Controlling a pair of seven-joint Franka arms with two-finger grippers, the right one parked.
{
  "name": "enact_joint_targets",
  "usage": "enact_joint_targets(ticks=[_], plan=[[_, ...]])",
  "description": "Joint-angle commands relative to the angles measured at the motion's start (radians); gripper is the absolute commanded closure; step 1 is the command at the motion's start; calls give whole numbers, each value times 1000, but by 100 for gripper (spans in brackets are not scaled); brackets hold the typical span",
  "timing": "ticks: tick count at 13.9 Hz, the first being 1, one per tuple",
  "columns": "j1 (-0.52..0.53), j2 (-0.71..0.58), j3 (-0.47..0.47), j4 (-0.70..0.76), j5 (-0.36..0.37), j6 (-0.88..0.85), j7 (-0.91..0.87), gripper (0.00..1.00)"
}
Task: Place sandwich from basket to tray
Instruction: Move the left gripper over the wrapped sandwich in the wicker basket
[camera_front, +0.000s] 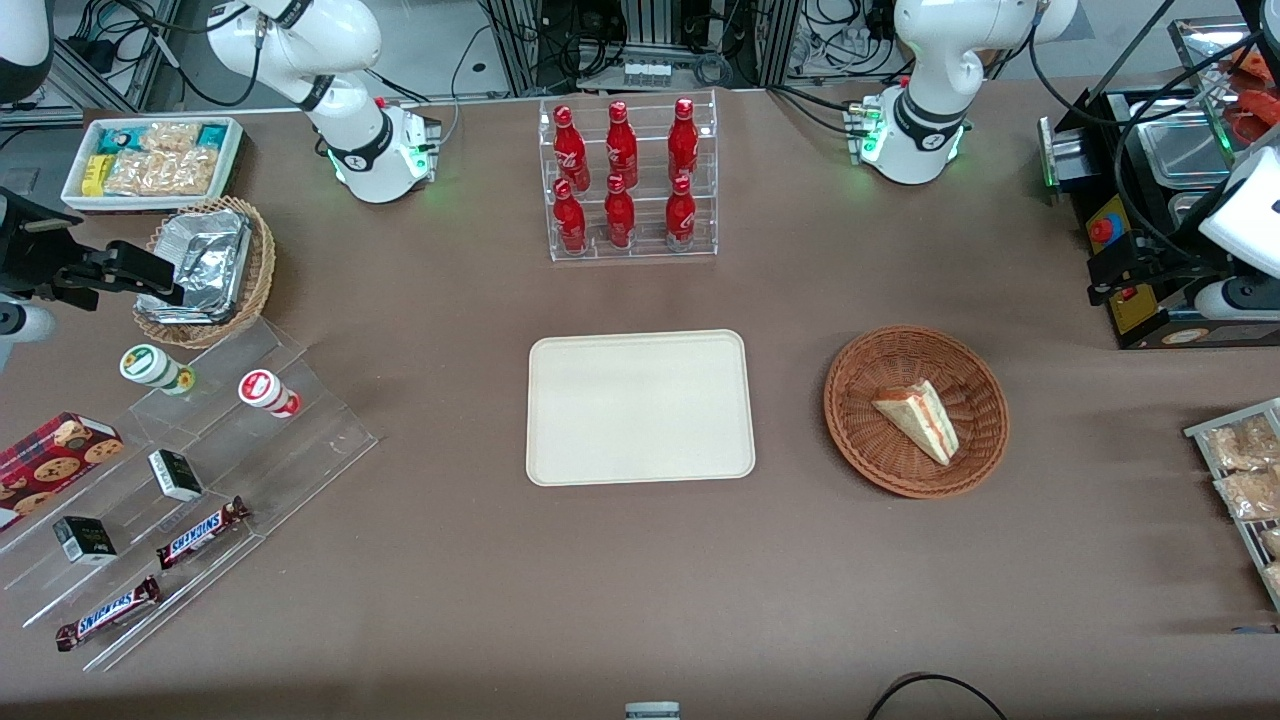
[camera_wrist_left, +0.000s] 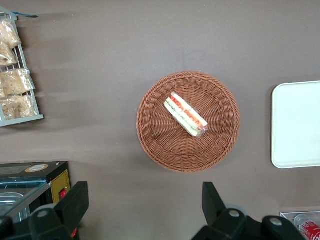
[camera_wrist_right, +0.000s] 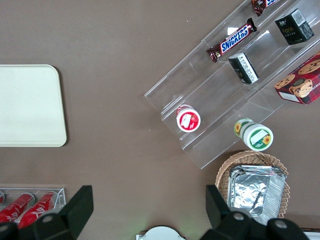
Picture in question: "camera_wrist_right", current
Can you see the green lid sunflower cup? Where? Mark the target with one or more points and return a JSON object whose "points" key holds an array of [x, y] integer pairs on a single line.
{"points": [[257, 136]]}

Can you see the red lid yogurt cup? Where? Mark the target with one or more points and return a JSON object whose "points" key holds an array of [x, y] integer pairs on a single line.
{"points": [[188, 120]]}

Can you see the light wicker basket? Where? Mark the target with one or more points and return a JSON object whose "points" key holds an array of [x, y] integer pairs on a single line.
{"points": [[250, 156]]}

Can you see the red plaid cookie box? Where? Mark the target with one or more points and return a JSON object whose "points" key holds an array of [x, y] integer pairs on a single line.
{"points": [[302, 82]]}

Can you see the clear acrylic stepped shelf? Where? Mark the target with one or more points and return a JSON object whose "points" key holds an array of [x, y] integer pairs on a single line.
{"points": [[212, 82]]}

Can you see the clear acrylic bottle rack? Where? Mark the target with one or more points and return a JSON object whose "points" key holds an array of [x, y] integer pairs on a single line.
{"points": [[61, 197]]}

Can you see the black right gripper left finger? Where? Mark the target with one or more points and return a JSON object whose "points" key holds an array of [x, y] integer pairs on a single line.
{"points": [[72, 212]]}

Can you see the small black carton box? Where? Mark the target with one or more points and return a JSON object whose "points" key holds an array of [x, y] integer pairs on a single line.
{"points": [[243, 68], [293, 27]]}

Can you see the cream plastic serving tray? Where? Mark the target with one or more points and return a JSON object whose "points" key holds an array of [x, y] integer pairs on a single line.
{"points": [[30, 105]]}

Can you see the aluminium foil container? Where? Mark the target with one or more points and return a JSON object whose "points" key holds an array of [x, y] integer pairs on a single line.
{"points": [[250, 192]]}

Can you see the Snickers chocolate bar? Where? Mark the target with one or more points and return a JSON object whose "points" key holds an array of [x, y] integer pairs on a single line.
{"points": [[260, 6], [233, 39]]}

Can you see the red cola bottle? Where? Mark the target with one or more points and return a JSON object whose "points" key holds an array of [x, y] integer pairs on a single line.
{"points": [[15, 207], [37, 210]]}

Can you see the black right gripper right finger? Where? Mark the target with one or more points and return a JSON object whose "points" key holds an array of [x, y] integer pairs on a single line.
{"points": [[225, 220]]}

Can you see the white snack bin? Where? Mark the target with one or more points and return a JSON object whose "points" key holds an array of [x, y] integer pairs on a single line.
{"points": [[312, 236]]}

